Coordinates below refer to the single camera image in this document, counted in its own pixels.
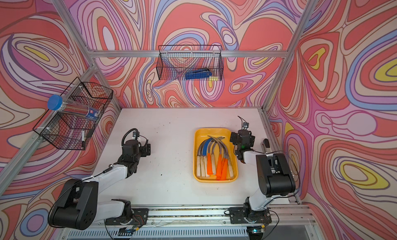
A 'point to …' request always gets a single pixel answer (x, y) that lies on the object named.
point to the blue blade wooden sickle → (205, 156)
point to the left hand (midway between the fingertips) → (141, 143)
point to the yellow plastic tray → (214, 156)
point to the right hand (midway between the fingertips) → (242, 137)
